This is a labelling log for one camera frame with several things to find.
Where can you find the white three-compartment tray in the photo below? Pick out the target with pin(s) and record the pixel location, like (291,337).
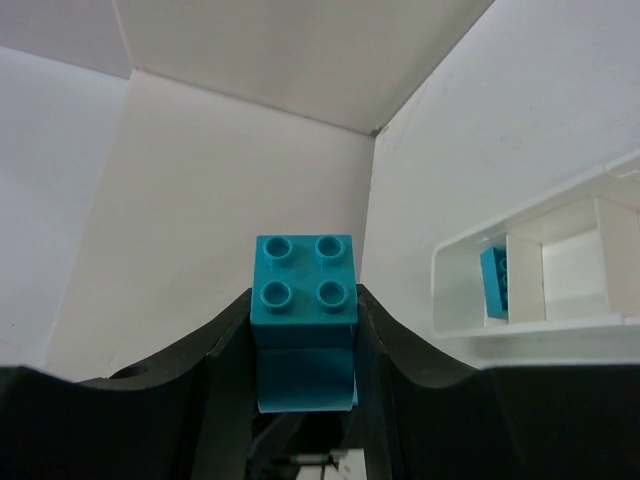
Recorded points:
(573,276)

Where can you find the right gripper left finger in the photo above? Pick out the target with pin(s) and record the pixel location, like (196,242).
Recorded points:
(184,412)

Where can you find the teal lego brick stack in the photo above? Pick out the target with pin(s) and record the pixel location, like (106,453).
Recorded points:
(304,320)

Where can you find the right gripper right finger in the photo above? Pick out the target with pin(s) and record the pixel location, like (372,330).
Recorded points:
(427,415)

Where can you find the teal 2x2 lego brick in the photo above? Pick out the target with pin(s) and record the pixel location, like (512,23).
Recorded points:
(493,263)

